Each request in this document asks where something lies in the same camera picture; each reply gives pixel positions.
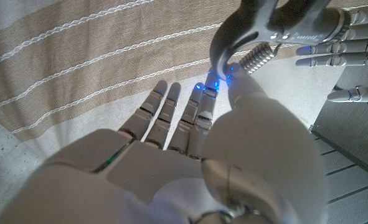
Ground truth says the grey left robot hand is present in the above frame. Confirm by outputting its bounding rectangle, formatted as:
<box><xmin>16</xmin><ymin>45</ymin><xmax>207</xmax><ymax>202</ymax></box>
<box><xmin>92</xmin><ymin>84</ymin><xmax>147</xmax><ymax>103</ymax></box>
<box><xmin>295</xmin><ymin>4</ymin><xmax>368</xmax><ymax>106</ymax></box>

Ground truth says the black hand grip exerciser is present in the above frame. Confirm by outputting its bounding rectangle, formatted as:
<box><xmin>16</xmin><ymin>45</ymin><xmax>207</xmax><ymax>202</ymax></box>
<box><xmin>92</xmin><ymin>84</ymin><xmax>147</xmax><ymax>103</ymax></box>
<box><xmin>209</xmin><ymin>0</ymin><xmax>348</xmax><ymax>82</ymax></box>

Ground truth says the dark grey door panel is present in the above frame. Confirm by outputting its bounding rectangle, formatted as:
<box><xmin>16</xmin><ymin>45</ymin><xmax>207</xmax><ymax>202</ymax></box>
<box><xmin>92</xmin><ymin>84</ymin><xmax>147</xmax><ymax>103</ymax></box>
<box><xmin>309</xmin><ymin>65</ymin><xmax>368</xmax><ymax>183</ymax></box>

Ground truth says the beige striped backdrop cloth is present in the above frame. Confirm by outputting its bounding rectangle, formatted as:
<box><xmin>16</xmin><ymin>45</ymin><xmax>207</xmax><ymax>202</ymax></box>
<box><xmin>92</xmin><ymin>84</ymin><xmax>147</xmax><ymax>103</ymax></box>
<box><xmin>0</xmin><ymin>0</ymin><xmax>368</xmax><ymax>162</ymax></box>

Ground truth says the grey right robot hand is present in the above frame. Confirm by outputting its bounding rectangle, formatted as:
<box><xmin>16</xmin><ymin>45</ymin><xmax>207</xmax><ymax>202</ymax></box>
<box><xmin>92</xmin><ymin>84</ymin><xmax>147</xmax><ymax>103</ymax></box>
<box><xmin>0</xmin><ymin>65</ymin><xmax>328</xmax><ymax>224</ymax></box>

